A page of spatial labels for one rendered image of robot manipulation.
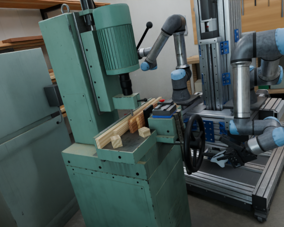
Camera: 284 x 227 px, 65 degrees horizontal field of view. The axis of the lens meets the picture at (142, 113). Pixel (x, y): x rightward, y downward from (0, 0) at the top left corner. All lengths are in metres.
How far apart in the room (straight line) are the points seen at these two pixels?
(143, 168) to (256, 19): 3.54
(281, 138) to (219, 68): 0.80
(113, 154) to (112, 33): 0.55
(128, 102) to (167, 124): 0.25
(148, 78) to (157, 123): 3.72
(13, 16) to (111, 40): 2.70
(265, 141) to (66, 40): 1.04
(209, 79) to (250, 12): 2.58
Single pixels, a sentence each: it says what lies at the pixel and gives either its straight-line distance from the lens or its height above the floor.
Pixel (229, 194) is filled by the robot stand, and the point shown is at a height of 0.15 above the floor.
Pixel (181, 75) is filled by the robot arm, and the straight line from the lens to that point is 1.75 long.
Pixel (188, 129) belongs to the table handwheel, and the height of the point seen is 0.93.
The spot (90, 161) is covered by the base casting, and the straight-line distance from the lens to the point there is 1.26.
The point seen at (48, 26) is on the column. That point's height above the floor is 1.48.
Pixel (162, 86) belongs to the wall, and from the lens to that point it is 4.71.
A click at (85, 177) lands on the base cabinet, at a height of 0.65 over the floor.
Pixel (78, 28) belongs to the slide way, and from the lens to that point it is 1.22.
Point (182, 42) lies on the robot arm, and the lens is 1.87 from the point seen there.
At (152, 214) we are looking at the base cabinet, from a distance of 1.23.
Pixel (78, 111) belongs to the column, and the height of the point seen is 1.02.
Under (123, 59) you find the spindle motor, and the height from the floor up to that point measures 1.26.
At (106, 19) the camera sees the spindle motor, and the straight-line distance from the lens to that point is 1.09.
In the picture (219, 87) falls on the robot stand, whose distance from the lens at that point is 1.74.
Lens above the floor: 1.35
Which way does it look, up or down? 19 degrees down
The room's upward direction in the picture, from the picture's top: 11 degrees counter-clockwise
